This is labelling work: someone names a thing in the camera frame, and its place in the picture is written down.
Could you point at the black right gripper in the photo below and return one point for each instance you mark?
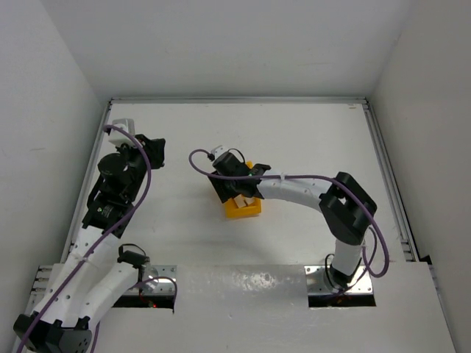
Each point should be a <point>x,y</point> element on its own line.
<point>225,189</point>

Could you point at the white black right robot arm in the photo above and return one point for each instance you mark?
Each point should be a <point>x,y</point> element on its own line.
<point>345,219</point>

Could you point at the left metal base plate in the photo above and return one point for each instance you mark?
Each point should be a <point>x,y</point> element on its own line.
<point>157,280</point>

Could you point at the metal base plate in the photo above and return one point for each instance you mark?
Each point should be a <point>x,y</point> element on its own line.
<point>324,281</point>
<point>157,280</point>

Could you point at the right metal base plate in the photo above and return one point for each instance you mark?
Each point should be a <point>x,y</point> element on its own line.
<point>324,281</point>

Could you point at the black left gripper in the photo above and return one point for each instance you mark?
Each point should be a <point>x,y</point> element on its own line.
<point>154,151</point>

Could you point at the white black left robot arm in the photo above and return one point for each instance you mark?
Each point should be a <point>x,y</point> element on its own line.
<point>90,281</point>

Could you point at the plain beige rectangular block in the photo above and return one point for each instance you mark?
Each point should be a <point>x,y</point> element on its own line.
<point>240,201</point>

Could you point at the yellow plastic bin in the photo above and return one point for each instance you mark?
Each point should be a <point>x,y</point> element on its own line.
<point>253,207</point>

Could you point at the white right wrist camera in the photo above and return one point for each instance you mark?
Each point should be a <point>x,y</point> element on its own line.
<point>218,151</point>

